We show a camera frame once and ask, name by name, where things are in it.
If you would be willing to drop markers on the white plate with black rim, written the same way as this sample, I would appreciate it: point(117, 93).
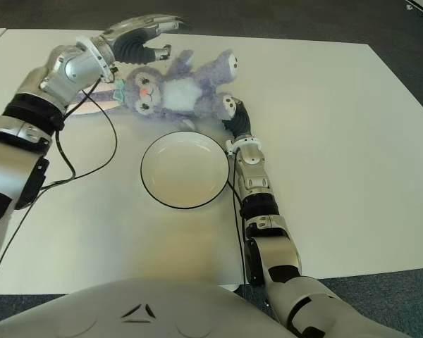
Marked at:
point(183, 172)

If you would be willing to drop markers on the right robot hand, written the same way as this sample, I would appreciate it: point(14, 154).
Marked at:
point(240, 123)

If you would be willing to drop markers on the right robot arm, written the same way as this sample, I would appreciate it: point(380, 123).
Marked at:
point(254, 176)

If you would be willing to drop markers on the grey robot torso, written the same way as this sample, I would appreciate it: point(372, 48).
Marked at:
point(137, 317)

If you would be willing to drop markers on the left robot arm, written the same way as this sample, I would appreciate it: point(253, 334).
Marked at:
point(70, 70)

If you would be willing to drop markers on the purple plush bunny doll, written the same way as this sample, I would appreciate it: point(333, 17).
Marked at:
point(183, 91)

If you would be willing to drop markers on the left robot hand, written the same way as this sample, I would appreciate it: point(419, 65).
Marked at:
point(130, 45)

